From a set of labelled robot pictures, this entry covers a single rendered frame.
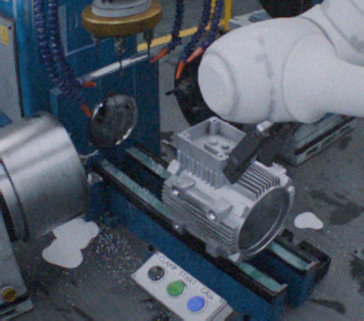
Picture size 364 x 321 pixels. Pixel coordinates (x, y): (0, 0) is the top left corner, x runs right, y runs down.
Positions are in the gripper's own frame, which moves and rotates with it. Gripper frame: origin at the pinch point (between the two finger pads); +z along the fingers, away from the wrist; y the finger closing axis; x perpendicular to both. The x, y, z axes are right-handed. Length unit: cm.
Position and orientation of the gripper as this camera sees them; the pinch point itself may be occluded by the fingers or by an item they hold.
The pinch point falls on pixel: (251, 159)
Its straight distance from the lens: 103.5
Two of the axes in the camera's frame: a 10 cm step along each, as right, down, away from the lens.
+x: 5.6, 7.8, -2.8
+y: -7.6, 3.6, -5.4
